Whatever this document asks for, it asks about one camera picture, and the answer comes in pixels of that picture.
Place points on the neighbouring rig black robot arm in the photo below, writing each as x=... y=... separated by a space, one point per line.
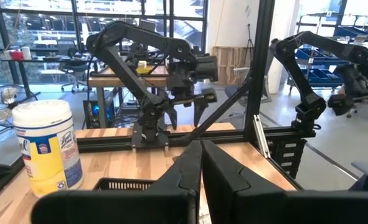
x=308 y=102

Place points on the Lysol wipes canister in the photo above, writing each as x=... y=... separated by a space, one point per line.
x=46 y=149

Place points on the red container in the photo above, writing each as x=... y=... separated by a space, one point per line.
x=16 y=55

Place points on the yellow object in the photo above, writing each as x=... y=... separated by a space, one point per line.
x=144 y=70

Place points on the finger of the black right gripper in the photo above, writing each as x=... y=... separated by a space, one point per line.
x=200 y=109
x=172 y=115

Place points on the black box with white labels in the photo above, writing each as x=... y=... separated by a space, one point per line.
x=289 y=155

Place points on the shelf with blue bins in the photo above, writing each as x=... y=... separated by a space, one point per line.
x=320 y=74

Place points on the wooden top workbench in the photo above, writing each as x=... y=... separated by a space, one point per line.
x=121 y=81

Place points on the grey office chair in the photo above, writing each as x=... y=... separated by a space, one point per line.
x=238 y=93

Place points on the black tripod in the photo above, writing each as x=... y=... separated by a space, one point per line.
x=249 y=40

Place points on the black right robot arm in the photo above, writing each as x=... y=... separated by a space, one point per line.
x=124 y=74

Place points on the black aluminium table frame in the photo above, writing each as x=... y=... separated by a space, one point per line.
x=258 y=62

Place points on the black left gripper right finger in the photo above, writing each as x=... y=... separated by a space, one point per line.
x=264 y=208

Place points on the dark top desk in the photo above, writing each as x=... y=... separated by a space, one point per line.
x=46 y=59

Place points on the wooden pallet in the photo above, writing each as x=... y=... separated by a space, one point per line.
x=230 y=65

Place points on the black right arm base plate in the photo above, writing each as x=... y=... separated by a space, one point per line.
x=149 y=141

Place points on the black floor fan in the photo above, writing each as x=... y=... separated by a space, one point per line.
x=3 y=105

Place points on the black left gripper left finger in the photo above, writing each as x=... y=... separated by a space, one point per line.
x=124 y=208

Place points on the black plastic basket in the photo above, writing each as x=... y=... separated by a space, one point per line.
x=121 y=184

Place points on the black office chair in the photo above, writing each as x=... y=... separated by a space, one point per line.
x=76 y=68

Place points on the white paper roll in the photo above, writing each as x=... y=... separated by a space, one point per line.
x=26 y=53

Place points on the computer tower with blue light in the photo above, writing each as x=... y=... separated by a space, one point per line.
x=93 y=113

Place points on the silver aluminium bracket strip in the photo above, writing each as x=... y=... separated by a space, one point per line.
x=261 y=137

